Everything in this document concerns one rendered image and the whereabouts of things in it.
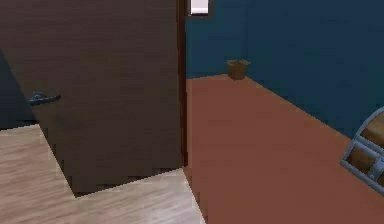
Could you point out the dark brown room door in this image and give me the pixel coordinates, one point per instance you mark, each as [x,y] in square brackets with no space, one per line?
[110,83]

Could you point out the white window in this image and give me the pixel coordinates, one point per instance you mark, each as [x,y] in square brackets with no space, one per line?
[199,6]

